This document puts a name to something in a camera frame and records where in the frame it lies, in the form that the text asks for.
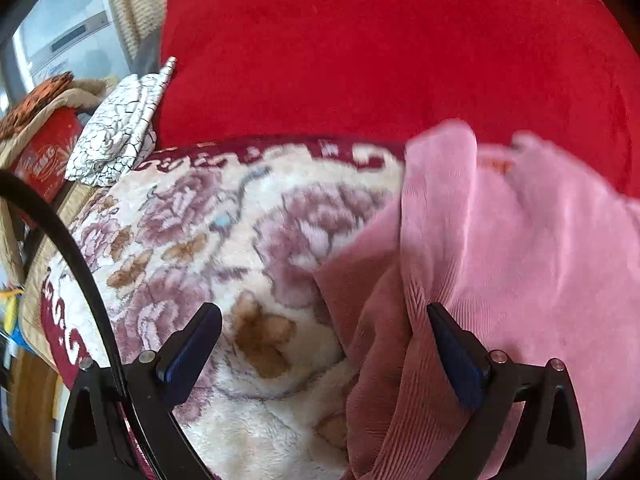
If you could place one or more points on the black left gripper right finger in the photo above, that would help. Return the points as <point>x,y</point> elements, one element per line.
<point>548,442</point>

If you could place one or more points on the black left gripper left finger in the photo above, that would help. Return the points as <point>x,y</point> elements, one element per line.
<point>107,436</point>

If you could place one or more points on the pink ribbed knit garment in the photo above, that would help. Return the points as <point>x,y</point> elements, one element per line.
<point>526,247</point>

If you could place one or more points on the beige gold-trimmed bed cover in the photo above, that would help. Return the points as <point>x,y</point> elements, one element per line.
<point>67,204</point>

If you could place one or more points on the maroon cream floral plush blanket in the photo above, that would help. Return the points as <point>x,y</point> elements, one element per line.
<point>242,225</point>

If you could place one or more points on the red printed box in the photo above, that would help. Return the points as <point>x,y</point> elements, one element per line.
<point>42,164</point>

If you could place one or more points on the white black crackle-pattern cloth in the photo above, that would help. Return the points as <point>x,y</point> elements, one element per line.
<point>119,135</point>

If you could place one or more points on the orange patterned cloth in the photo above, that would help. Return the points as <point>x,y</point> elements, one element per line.
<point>42,95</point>

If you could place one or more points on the beige folded blanket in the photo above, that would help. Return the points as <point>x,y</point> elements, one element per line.
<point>81,94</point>

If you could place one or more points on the red quilt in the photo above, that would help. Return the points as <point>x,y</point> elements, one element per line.
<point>387,70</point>

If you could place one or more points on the window with metal frame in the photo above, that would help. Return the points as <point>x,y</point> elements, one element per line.
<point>57,36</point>

